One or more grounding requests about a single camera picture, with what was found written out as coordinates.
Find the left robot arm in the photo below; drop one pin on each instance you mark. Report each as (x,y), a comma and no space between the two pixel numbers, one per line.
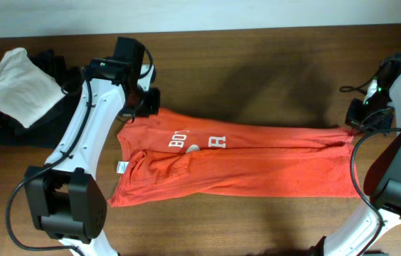
(64,199)

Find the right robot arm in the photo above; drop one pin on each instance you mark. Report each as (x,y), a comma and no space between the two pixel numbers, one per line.
(380,193)

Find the red printed t-shirt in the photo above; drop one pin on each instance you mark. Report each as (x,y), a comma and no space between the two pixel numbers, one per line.
(171,155)

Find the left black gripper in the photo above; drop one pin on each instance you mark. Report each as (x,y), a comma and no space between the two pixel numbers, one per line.
(151,106)

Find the black folded clothes pile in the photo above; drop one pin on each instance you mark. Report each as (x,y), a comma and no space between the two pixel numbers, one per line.
(49,129)

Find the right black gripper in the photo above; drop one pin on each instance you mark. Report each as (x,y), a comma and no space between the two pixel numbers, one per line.
(353,119)

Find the white folded cloth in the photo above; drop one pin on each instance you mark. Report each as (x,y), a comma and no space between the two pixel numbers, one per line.
(26,92)

